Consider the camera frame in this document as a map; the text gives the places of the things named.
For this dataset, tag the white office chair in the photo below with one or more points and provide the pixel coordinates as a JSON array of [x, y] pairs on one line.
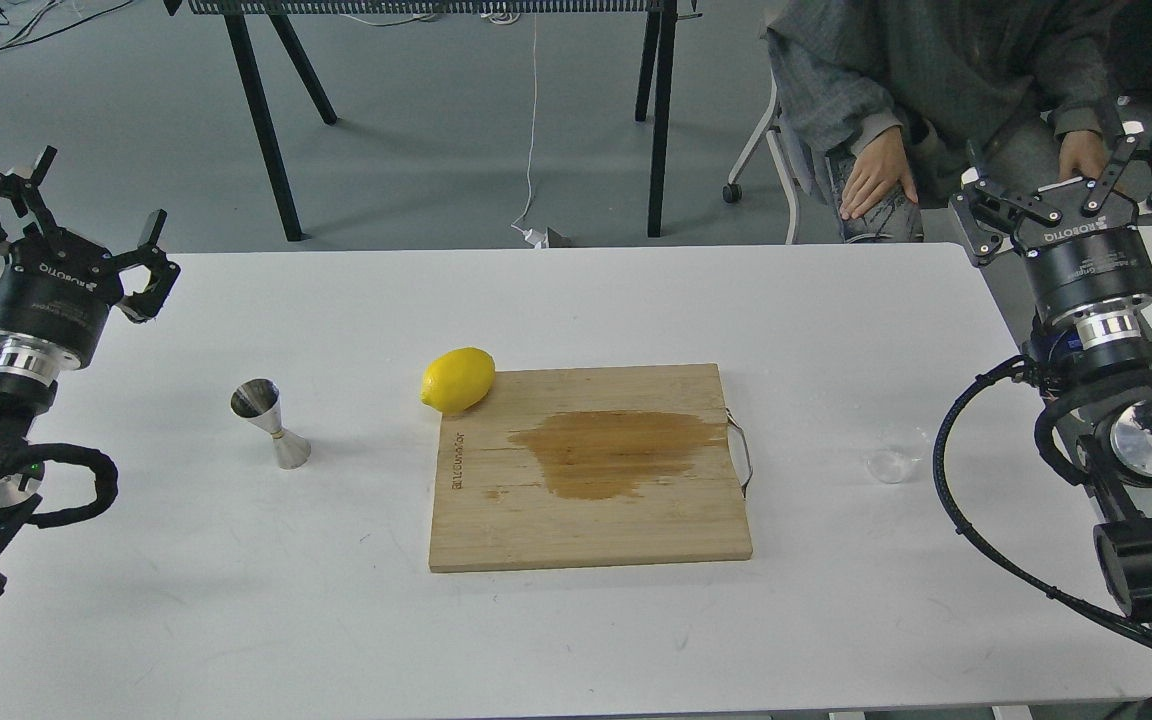
[[801, 185]]

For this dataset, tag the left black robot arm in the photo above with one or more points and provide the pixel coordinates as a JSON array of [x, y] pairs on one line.
[[56, 484]]

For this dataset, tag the bamboo cutting board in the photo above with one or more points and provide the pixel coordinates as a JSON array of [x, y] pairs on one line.
[[589, 468]]

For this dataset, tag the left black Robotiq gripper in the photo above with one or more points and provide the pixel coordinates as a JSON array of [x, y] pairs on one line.
[[64, 296]]

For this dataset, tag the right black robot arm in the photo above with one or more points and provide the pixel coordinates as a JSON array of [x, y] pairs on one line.
[[1088, 356]]

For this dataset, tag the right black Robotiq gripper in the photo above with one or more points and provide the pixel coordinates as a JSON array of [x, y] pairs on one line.
[[1092, 261]]

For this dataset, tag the steel double jigger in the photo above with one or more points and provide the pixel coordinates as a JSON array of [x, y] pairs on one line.
[[259, 402]]

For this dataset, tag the person right hand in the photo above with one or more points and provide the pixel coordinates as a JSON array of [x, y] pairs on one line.
[[881, 168]]

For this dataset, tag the seated person grey clothes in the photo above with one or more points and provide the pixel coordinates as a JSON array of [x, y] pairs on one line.
[[1013, 76]]

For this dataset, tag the small clear glass cup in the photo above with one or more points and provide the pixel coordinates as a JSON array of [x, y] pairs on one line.
[[900, 454]]

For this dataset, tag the yellow lemon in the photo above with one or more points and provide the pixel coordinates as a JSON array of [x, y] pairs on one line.
[[456, 381]]

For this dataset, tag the person left hand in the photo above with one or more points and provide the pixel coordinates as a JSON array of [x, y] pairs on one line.
[[1082, 154]]

